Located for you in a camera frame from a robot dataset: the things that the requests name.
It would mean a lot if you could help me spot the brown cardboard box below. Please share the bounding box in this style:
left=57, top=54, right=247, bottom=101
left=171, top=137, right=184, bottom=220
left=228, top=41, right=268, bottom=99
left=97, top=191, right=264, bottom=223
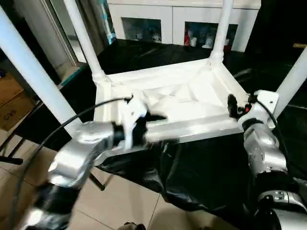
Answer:
left=0, top=72, right=36, bottom=131

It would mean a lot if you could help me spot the grey curtain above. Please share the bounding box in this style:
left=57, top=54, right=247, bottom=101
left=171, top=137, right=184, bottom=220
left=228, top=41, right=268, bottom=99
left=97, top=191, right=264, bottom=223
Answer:
left=79, top=0, right=108, bottom=53

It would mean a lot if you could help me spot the white display cabinet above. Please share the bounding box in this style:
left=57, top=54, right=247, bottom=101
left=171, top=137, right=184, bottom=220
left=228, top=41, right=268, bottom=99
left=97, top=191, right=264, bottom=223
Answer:
left=106, top=0, right=262, bottom=52

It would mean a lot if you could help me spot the teal patterned cloth strip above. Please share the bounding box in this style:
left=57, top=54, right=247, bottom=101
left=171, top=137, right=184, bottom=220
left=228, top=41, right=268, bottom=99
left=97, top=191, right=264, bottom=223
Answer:
left=98, top=0, right=117, bottom=45

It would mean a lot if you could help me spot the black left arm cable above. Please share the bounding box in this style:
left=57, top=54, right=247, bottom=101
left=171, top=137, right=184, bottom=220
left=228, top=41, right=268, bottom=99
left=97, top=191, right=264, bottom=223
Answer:
left=10, top=96, right=134, bottom=226

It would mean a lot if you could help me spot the black table mat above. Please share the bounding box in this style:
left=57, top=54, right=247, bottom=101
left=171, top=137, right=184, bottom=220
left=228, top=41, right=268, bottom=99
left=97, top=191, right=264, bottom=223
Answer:
left=14, top=38, right=307, bottom=226

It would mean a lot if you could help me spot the white plastic table leg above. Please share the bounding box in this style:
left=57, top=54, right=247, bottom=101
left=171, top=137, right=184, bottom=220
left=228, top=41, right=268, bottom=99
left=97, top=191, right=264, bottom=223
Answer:
left=274, top=47, right=307, bottom=119
left=0, top=7, right=83, bottom=137
left=64, top=0, right=107, bottom=83
left=210, top=0, right=234, bottom=67

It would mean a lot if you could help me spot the black table frame leg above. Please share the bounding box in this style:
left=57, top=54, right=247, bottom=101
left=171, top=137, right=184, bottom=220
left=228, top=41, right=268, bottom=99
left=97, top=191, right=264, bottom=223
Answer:
left=89, top=172, right=107, bottom=192

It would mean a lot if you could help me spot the black left robot foot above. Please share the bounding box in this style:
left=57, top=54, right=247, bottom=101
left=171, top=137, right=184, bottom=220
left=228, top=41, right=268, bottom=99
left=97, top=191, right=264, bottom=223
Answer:
left=124, top=223, right=147, bottom=230

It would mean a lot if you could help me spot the black cabinet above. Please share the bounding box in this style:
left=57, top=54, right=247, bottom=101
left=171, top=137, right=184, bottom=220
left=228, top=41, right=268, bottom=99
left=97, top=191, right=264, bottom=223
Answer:
left=249, top=0, right=307, bottom=63

